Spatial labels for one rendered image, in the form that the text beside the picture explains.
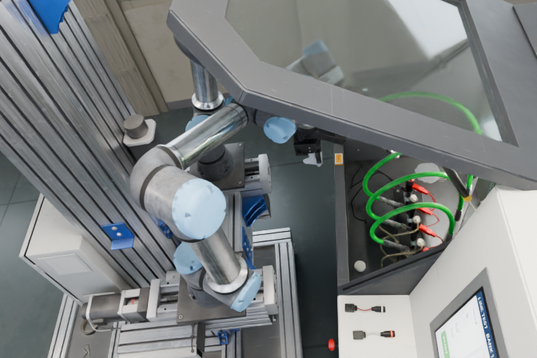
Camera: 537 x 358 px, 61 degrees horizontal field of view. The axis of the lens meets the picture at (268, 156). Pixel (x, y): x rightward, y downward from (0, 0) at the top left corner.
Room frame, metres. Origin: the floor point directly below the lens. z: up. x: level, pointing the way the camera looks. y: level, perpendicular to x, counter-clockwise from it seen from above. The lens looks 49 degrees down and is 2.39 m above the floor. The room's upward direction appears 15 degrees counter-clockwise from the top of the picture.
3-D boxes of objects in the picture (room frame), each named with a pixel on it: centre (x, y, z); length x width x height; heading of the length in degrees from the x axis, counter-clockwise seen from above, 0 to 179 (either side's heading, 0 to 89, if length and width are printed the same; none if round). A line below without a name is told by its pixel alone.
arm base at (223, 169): (1.19, 0.21, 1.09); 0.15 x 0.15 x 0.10
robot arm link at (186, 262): (0.70, 0.28, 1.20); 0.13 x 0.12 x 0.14; 44
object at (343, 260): (0.92, -0.21, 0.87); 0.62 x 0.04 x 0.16; 164
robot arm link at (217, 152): (1.20, 0.21, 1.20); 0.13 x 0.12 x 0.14; 166
